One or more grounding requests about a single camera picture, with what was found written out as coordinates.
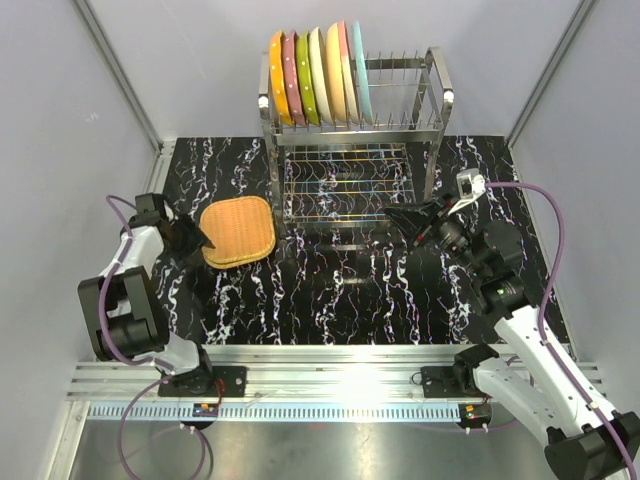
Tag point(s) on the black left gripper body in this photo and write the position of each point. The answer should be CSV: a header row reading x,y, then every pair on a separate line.
x,y
187,239

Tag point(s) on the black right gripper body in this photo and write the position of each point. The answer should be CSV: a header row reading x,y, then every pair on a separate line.
x,y
454,237

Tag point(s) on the woven wicker tray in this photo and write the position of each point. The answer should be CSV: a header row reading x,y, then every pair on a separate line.
x,y
230,255
241,220

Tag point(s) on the blue and cream plate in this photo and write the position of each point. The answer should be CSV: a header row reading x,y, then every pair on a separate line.
x,y
366,109

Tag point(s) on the pink and cream plate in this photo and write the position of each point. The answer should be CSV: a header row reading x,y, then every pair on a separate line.
x,y
348,76

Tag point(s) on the cream plate with drawing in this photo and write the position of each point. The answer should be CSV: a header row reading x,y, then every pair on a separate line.
x,y
318,63

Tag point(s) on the tan plate with bear drawing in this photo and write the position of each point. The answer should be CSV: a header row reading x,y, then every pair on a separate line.
x,y
334,72

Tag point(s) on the yellow-green dotted plate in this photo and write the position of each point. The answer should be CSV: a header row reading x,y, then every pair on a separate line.
x,y
305,79

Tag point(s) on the pink dotted plate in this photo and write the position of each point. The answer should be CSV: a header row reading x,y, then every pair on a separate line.
x,y
291,79

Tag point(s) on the orange dotted plate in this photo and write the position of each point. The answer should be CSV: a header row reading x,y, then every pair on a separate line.
x,y
277,79

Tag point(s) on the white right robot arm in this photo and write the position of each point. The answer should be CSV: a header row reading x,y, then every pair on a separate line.
x,y
583,435

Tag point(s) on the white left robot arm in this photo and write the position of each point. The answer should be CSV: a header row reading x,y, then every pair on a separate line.
x,y
124,317

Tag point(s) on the stainless steel dish rack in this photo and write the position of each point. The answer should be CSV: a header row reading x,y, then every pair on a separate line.
x,y
352,135

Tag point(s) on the black marble pattern mat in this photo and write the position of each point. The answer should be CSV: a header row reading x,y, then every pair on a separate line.
x,y
348,283

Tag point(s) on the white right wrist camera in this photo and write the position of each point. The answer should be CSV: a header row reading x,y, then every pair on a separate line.
x,y
471,186

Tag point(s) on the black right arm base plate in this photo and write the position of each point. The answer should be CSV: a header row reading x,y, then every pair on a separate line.
x,y
441,382

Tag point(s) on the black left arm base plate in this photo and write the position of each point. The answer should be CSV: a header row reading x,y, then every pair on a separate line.
x,y
228,381

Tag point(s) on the aluminium rail frame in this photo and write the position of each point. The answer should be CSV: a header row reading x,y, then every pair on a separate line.
x,y
295,383

